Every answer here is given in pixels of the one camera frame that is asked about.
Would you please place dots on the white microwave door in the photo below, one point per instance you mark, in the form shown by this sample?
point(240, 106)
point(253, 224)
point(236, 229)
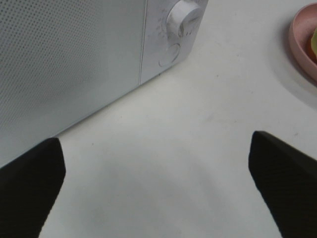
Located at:
point(62, 60)

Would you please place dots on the round white door-release button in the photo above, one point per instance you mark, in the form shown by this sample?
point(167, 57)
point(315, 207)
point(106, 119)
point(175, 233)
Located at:
point(170, 55)

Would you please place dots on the pink round plate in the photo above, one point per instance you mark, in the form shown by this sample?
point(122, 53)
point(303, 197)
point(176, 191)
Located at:
point(302, 27)

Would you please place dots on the white microwave oven body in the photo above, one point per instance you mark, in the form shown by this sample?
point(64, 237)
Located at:
point(156, 40)

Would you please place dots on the toast lettuce sandwich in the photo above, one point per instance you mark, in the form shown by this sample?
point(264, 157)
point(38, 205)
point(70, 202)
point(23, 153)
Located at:
point(311, 46)

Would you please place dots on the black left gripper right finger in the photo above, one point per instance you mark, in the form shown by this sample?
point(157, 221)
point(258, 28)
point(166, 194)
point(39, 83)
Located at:
point(287, 181)

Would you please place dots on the white timer knob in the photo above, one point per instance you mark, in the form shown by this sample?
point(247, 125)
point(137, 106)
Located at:
point(183, 18)

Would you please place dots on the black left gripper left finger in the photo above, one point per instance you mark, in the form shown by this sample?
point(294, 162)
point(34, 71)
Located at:
point(29, 186)

